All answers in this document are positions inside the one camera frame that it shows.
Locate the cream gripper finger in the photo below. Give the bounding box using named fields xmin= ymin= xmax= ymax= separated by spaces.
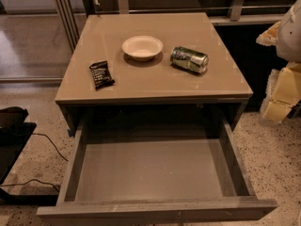
xmin=256 ymin=22 xmax=280 ymax=46
xmin=260 ymin=68 xmax=301 ymax=123

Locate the green soda can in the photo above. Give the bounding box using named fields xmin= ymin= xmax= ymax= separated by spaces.
xmin=170 ymin=46 xmax=209 ymax=74

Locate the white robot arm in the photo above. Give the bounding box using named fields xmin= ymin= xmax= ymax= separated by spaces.
xmin=256 ymin=0 xmax=301 ymax=123

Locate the grey drawer cabinet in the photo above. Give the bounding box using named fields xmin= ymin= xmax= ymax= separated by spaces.
xmin=55 ymin=13 xmax=252 ymax=131

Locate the open grey top drawer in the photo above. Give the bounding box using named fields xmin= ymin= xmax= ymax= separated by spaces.
xmin=37 ymin=119 xmax=277 ymax=226

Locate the white paper bowl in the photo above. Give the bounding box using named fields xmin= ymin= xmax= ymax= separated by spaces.
xmin=121 ymin=36 xmax=163 ymax=61

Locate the black snack bag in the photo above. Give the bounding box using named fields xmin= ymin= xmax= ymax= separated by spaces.
xmin=89 ymin=61 xmax=115 ymax=89

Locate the black side table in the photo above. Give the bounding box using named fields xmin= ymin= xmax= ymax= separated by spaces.
xmin=0 ymin=106 xmax=57 ymax=206

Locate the black floor cable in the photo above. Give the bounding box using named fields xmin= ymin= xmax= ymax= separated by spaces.
xmin=31 ymin=132 xmax=70 ymax=163

